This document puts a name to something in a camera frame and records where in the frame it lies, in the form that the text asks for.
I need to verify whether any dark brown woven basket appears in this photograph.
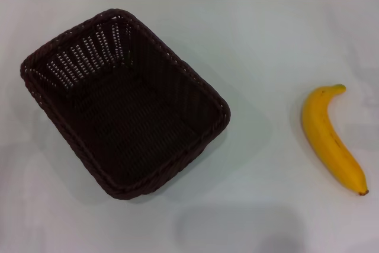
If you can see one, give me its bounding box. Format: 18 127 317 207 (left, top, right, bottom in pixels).
20 8 232 201

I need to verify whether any yellow banana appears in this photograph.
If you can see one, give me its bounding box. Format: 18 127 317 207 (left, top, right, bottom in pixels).
301 84 370 197

